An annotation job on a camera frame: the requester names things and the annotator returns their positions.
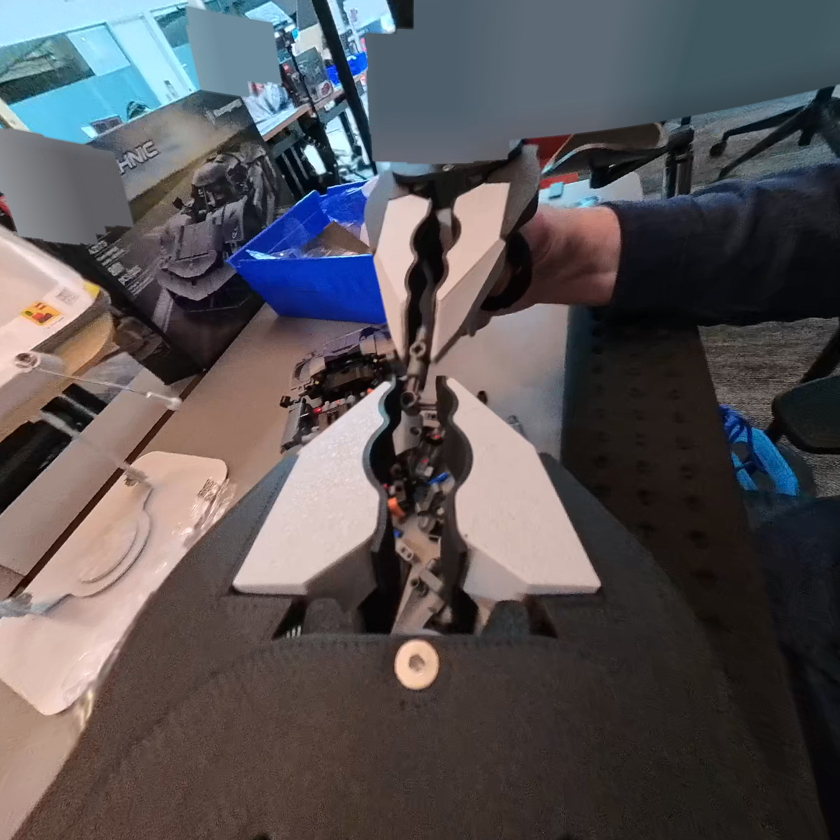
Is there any person's right hand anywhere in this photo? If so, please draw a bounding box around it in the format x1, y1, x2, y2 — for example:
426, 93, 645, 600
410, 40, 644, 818
517, 203, 622, 309

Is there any lego car chassis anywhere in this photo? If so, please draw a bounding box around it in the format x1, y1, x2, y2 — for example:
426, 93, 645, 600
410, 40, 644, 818
281, 327, 462, 636

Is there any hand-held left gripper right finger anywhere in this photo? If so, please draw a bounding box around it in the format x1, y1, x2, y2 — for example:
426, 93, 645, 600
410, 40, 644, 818
436, 376, 602, 623

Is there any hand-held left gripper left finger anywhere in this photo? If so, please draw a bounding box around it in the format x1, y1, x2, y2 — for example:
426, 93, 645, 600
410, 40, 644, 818
231, 379, 396, 627

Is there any black metal pole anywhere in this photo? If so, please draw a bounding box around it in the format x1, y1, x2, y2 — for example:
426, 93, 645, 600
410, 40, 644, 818
311, 0, 371, 178

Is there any brown cardboard piece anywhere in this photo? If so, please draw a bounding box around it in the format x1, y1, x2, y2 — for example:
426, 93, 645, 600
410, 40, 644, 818
302, 222, 373, 258

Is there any blue plastic bin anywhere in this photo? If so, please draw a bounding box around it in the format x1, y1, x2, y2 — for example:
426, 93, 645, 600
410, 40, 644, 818
226, 182, 389, 326

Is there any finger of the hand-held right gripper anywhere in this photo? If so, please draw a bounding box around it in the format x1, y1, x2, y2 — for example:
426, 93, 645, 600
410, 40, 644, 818
373, 193, 435, 368
425, 182, 511, 365

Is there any dark lego set box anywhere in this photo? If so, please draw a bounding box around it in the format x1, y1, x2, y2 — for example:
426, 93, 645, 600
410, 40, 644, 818
85, 88, 298, 387

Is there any clear plastic bag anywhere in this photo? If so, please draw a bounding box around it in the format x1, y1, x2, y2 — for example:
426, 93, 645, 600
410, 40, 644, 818
249, 223, 316, 261

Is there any brown chair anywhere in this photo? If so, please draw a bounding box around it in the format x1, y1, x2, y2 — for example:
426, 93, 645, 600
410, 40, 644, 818
545, 123, 697, 198

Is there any green chair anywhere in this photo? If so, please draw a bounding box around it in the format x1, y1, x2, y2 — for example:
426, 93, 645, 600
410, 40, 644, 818
764, 377, 840, 454

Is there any white book stand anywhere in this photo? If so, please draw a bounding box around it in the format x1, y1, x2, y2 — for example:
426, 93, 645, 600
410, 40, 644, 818
0, 226, 229, 716

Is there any person's right forearm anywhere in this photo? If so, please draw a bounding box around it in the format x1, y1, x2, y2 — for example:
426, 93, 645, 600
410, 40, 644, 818
602, 161, 840, 329

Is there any black office chair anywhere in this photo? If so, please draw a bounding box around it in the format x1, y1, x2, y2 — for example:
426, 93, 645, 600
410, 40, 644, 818
712, 85, 840, 181

